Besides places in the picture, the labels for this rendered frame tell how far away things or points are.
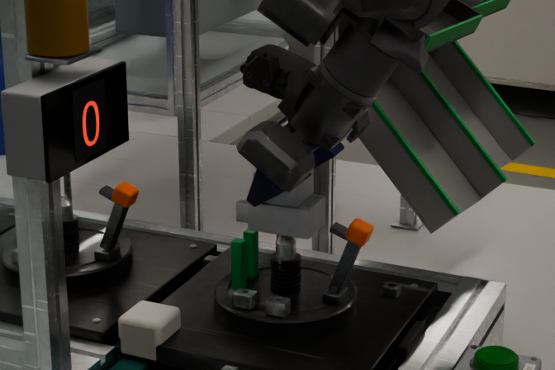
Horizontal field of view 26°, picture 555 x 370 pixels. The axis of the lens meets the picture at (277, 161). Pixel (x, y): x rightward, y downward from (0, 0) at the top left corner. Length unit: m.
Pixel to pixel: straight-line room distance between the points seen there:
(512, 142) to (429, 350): 0.49
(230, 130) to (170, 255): 0.83
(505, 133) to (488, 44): 3.65
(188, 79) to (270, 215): 0.30
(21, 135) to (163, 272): 0.36
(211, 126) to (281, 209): 1.01
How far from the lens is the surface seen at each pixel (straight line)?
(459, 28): 1.33
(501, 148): 1.58
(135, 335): 1.14
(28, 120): 0.95
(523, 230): 1.70
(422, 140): 1.42
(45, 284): 1.06
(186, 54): 1.37
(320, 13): 1.05
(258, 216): 1.14
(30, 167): 0.96
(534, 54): 5.16
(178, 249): 1.33
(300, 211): 1.12
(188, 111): 1.39
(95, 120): 1.00
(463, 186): 1.43
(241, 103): 2.27
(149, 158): 1.98
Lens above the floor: 1.49
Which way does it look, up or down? 19 degrees down
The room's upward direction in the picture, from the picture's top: straight up
